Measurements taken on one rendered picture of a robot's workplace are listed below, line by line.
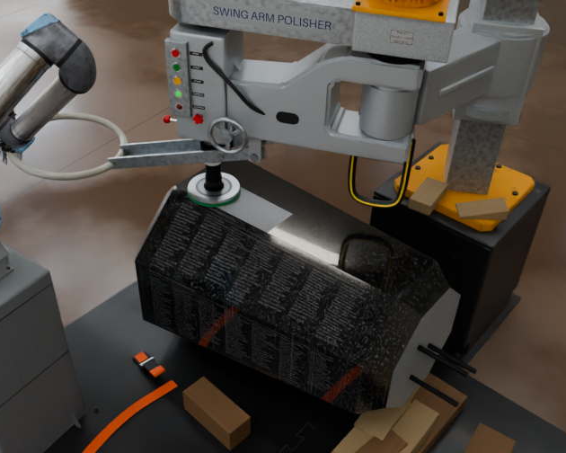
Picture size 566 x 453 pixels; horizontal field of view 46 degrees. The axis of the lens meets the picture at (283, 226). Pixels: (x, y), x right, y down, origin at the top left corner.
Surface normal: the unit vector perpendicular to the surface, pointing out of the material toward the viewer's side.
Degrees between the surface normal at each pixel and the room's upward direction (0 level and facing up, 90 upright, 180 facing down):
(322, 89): 90
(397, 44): 90
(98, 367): 0
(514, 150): 0
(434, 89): 90
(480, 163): 90
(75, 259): 0
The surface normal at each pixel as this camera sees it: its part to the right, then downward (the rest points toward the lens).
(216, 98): -0.26, 0.59
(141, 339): 0.04, -0.78
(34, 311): 0.83, 0.36
